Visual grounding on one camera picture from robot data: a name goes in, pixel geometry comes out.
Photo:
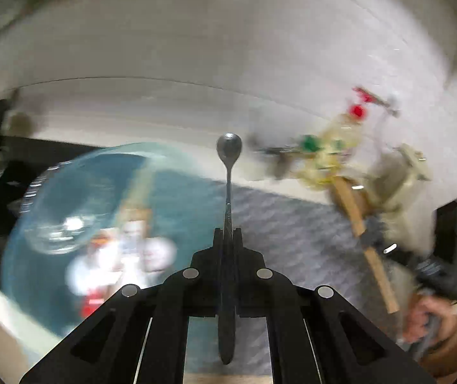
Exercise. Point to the red and grey object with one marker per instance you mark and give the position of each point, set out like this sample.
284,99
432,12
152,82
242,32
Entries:
376,98

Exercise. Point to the dark metal spoon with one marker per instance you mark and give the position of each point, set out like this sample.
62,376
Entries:
228,160

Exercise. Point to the glass jar brown contents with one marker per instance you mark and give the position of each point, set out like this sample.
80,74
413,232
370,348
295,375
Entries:
284,162

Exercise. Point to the blue plastic bowl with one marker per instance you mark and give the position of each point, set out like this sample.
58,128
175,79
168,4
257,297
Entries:
72,192

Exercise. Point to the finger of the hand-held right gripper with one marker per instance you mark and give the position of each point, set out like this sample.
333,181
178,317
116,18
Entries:
372,234

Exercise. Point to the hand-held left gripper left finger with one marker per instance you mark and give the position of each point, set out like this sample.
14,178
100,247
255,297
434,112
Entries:
172,304

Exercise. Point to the cream kitchen appliance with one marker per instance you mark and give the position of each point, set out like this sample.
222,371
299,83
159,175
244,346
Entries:
400,176

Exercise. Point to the black stove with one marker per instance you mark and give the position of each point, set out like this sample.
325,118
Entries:
12,160

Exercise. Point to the green lid spice jar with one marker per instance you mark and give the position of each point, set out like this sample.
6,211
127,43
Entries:
311,144

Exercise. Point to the grey chevron mat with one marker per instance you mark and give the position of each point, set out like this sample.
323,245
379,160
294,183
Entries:
292,240

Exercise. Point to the yellow cooking oil bottle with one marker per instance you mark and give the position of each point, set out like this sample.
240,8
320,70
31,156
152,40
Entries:
334,156

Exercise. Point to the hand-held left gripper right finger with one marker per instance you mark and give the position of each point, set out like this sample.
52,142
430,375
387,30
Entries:
288,308

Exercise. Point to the person's right hand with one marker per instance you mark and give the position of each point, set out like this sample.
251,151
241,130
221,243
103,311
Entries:
442,320

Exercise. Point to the wooden chopstick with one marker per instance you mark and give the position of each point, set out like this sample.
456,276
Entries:
134,192

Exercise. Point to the person's right forearm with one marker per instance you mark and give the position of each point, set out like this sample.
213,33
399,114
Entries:
452,356

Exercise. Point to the wooden spatula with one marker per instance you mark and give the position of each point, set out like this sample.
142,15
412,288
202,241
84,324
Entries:
376,264

